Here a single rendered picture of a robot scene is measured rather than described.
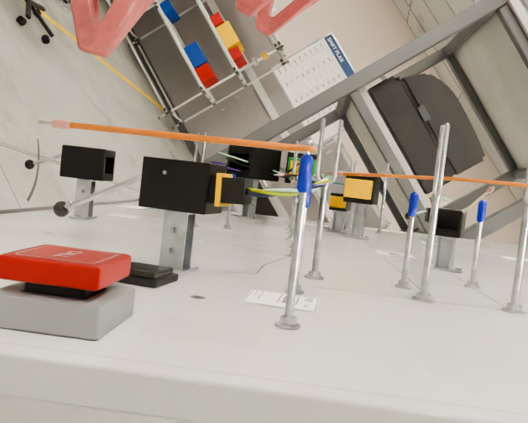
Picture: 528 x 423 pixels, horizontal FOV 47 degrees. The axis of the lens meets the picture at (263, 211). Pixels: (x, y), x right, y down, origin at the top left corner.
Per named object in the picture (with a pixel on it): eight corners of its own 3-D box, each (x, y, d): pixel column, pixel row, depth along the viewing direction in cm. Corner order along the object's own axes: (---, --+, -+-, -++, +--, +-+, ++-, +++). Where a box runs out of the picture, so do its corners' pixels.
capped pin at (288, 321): (272, 321, 36) (293, 138, 35) (297, 324, 36) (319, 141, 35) (276, 328, 34) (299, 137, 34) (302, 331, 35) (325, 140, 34)
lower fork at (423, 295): (436, 304, 48) (460, 123, 48) (414, 301, 48) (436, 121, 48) (431, 299, 50) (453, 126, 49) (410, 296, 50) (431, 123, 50)
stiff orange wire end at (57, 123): (44, 127, 38) (44, 118, 38) (317, 155, 35) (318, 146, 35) (33, 125, 37) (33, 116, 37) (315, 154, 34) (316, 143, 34)
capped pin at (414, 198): (408, 289, 54) (420, 192, 53) (392, 286, 55) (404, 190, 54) (413, 288, 55) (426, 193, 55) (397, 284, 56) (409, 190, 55)
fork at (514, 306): (529, 315, 48) (553, 133, 47) (504, 311, 48) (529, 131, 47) (520, 310, 50) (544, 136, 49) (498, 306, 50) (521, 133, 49)
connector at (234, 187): (197, 199, 51) (199, 175, 51) (254, 204, 50) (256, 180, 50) (185, 200, 48) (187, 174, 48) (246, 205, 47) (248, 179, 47)
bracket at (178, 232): (171, 265, 53) (178, 207, 52) (198, 269, 52) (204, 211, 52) (148, 272, 48) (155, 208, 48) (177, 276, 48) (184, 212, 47)
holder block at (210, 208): (159, 206, 52) (164, 159, 52) (222, 213, 51) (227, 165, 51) (138, 206, 48) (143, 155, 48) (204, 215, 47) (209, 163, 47)
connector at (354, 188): (371, 199, 102) (373, 180, 102) (368, 199, 100) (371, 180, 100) (345, 196, 103) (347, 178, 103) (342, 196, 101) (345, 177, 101)
